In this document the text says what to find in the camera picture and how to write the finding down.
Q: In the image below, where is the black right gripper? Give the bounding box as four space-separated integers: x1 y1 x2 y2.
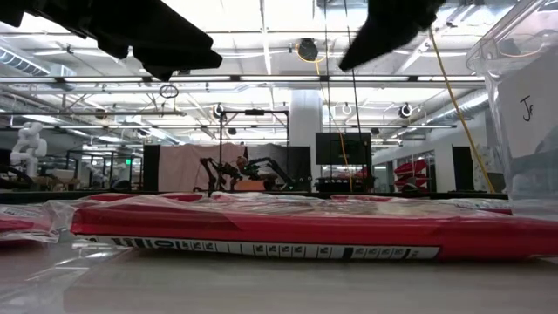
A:
338 0 446 72

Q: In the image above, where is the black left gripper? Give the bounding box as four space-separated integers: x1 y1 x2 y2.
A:
25 0 223 82

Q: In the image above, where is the long ceiling light bar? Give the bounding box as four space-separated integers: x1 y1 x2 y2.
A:
0 74 486 84

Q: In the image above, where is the black hanging monitor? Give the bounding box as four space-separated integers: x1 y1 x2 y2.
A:
315 132 373 167

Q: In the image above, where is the pink curtain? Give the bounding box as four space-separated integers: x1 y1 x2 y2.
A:
157 142 248 193

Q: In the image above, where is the black backdrop panel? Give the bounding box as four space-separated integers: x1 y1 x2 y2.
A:
246 145 313 193

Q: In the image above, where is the white paper label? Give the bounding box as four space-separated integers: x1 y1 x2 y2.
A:
496 51 558 158

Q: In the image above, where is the clear plastic bin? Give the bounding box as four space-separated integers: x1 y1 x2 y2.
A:
465 0 558 222

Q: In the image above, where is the black hanging ring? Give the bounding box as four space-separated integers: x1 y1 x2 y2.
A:
158 83 180 100

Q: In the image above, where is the black hanging cable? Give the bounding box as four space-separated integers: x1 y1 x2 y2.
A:
350 67 364 134

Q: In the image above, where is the black ceiling cable reel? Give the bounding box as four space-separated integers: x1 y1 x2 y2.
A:
296 37 320 62

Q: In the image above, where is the black rig frame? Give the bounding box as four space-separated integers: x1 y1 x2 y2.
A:
217 108 291 193

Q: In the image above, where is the silver air duct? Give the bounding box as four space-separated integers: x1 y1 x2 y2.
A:
425 93 492 127
0 45 78 91

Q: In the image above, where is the yellow hanging cable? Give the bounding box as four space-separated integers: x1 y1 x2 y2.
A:
428 26 497 194

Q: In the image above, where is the black table frame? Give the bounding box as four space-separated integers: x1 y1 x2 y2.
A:
0 190 510 204

